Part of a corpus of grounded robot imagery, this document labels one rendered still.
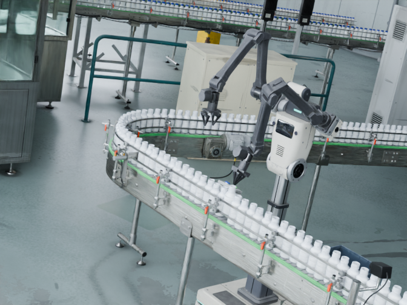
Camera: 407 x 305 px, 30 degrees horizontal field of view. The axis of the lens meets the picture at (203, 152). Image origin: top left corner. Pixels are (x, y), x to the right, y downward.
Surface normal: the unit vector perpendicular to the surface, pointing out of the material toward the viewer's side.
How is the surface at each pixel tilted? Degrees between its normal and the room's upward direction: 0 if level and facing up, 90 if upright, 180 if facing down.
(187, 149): 90
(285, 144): 90
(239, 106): 90
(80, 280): 0
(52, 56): 90
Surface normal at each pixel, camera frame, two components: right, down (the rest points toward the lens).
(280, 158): -0.76, 0.07
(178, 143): 0.36, 0.34
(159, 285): 0.18, -0.94
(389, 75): -0.92, -0.04
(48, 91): 0.63, 0.33
